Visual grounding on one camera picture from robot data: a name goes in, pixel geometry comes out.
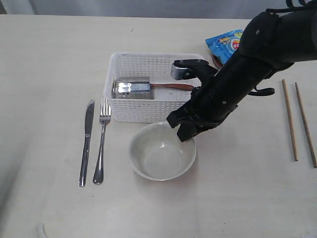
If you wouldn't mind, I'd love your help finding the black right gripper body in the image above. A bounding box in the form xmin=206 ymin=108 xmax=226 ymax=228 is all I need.
xmin=177 ymin=69 xmax=237 ymax=127

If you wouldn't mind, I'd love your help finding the white ceramic bowl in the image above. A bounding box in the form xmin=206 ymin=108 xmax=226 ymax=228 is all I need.
xmin=129 ymin=122 xmax=197 ymax=181

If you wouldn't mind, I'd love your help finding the brown wooden plate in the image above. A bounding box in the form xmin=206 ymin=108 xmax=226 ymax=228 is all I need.
xmin=211 ymin=55 xmax=223 ymax=69

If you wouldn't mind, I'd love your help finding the blue chips bag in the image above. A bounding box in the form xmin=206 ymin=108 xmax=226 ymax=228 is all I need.
xmin=205 ymin=29 xmax=243 ymax=64

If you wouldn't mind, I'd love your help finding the brown wooden chopstick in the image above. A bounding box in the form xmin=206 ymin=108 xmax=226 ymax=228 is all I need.
xmin=295 ymin=82 xmax=317 ymax=168
xmin=282 ymin=79 xmax=298 ymax=161

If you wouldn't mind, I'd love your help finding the silver table knife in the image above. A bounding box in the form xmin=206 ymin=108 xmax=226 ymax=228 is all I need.
xmin=79 ymin=99 xmax=95 ymax=187

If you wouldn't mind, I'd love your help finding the silver metal fork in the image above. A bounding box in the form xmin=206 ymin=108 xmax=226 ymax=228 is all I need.
xmin=93 ymin=97 xmax=111 ymax=185

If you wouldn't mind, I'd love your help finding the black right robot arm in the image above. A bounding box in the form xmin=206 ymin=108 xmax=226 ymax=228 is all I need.
xmin=167 ymin=0 xmax=317 ymax=141

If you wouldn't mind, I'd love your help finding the brown wooden spoon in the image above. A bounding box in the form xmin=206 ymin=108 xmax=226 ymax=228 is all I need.
xmin=150 ymin=84 xmax=194 ymax=91

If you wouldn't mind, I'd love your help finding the white perforated plastic basket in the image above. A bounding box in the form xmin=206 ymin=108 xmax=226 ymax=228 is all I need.
xmin=104 ymin=52 xmax=203 ymax=123

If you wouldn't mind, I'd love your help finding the shiny steel cup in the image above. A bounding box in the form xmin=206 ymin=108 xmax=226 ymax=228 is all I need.
xmin=112 ymin=77 xmax=154 ymax=100

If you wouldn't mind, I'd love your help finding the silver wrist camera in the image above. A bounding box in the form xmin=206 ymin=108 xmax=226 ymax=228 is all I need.
xmin=170 ymin=59 xmax=209 ymax=80

